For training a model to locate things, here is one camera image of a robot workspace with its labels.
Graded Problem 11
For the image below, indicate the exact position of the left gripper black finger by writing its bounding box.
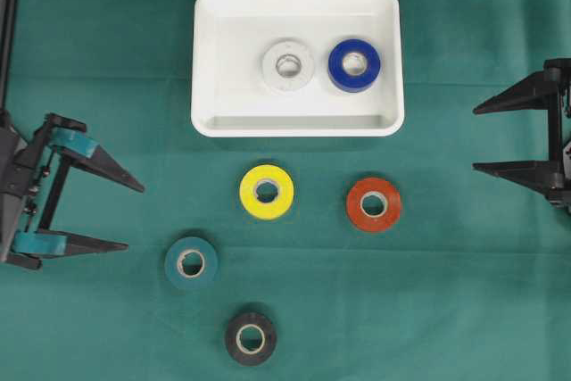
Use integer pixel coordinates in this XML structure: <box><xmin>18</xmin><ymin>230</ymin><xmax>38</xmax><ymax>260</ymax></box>
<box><xmin>49</xmin><ymin>127</ymin><xmax>145</xmax><ymax>192</ymax></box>
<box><xmin>12</xmin><ymin>229</ymin><xmax>128</xmax><ymax>258</ymax></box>

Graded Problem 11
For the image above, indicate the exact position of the red tape roll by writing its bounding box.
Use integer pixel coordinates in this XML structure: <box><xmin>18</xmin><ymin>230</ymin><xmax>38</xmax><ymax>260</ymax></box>
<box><xmin>345</xmin><ymin>177</ymin><xmax>403</xmax><ymax>233</ymax></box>

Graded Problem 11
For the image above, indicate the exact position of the yellow tape roll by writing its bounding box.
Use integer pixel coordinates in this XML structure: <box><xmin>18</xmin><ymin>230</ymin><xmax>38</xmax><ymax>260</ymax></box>
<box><xmin>239</xmin><ymin>164</ymin><xmax>294</xmax><ymax>220</ymax></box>

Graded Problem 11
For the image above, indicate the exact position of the green tape roll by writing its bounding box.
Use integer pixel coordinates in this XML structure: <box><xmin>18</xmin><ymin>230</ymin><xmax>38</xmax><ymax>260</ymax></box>
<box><xmin>164</xmin><ymin>236</ymin><xmax>219</xmax><ymax>291</ymax></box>

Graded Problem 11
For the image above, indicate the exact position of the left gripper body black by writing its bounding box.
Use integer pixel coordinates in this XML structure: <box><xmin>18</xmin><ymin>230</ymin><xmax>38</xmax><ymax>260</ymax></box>
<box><xmin>1</xmin><ymin>112</ymin><xmax>87</xmax><ymax>270</ymax></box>

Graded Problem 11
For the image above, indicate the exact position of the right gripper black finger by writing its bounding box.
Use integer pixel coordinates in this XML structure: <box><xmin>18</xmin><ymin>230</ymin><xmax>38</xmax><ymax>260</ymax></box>
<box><xmin>473</xmin><ymin>71</ymin><xmax>557</xmax><ymax>115</ymax></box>
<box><xmin>472</xmin><ymin>161</ymin><xmax>558</xmax><ymax>195</ymax></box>

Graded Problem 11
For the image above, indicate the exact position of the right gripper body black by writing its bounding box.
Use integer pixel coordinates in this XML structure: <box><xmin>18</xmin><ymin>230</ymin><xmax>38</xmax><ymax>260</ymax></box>
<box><xmin>543</xmin><ymin>58</ymin><xmax>570</xmax><ymax>213</ymax></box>

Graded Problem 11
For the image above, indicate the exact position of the black tape roll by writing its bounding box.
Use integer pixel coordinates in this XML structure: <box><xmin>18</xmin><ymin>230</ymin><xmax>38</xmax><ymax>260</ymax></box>
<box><xmin>224</xmin><ymin>311</ymin><xmax>277</xmax><ymax>367</ymax></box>

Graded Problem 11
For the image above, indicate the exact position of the blue tape roll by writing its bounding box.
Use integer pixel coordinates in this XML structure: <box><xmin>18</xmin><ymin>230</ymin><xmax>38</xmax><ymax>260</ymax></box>
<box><xmin>327</xmin><ymin>38</ymin><xmax>381</xmax><ymax>93</ymax></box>

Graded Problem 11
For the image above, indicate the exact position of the white plastic case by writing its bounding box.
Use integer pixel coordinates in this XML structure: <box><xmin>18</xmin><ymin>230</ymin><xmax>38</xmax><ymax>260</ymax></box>
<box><xmin>190</xmin><ymin>0</ymin><xmax>405</xmax><ymax>137</ymax></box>

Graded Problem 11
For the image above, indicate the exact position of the black aluminium frame rail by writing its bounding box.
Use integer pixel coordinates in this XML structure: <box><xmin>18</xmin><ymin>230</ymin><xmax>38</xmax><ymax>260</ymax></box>
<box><xmin>0</xmin><ymin>0</ymin><xmax>18</xmax><ymax>110</ymax></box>

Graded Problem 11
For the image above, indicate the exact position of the white tape roll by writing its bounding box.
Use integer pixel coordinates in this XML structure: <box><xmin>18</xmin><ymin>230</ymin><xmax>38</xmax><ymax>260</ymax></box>
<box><xmin>261</xmin><ymin>39</ymin><xmax>315</xmax><ymax>92</ymax></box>

